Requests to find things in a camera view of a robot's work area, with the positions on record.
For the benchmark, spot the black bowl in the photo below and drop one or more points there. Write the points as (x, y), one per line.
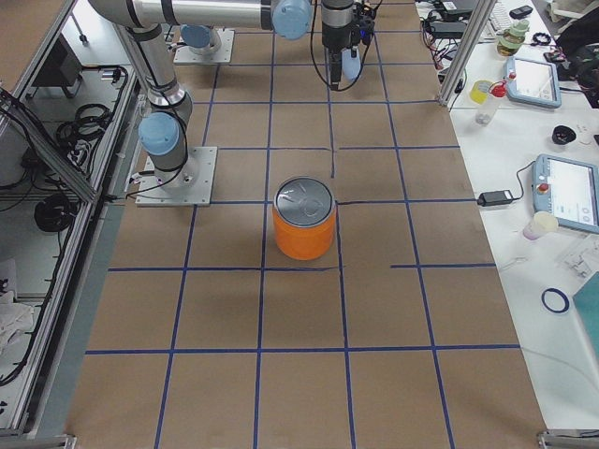
(563, 135)

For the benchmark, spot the squeeze bottle red cap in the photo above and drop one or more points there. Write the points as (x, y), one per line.
(494, 99)

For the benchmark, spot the white rag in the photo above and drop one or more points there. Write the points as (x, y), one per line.
(16, 319)

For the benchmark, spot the teach pendant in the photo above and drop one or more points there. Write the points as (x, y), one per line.
(532, 82)
(567, 189)

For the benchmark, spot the far teach pendant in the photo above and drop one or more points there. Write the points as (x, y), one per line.
(532, 82)

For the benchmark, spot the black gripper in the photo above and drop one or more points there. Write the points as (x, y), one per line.
(335, 39)

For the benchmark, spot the aluminium frame post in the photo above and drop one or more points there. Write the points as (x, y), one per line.
(476, 24)

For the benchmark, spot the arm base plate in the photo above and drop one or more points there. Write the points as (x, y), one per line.
(203, 45)
(192, 186)

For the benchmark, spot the yellow tape roll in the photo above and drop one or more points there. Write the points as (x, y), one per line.
(480, 91)

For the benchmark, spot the light blue cup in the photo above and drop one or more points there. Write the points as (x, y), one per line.
(351, 63)

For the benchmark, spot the near teach pendant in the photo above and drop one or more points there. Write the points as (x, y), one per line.
(567, 189)

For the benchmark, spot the orange can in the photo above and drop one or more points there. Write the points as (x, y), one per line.
(303, 213)

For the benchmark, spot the black power adapter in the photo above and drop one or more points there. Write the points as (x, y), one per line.
(495, 198)

